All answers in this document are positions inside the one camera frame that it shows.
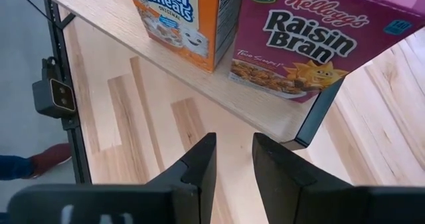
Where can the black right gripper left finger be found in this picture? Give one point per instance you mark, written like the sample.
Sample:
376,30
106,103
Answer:
186,197

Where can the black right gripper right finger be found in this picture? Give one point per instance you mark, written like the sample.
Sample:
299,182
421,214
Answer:
292,197

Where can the purple Raisin Bran cereal box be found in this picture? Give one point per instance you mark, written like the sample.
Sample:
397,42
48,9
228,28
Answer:
299,51

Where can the orange Mini Wheats cereal box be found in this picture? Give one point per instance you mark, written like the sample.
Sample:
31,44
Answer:
172,24

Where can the person's right foot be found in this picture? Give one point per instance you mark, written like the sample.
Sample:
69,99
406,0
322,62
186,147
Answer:
50,159

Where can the person's right leg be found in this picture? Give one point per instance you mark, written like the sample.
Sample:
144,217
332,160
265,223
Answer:
15,167

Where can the wooden shelf with black frame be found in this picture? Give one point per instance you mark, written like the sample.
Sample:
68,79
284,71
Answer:
259,111

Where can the black aluminium table frame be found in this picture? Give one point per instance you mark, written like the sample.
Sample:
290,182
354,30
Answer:
78,151

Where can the black table-level camera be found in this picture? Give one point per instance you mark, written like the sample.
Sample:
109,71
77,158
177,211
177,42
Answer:
53,94

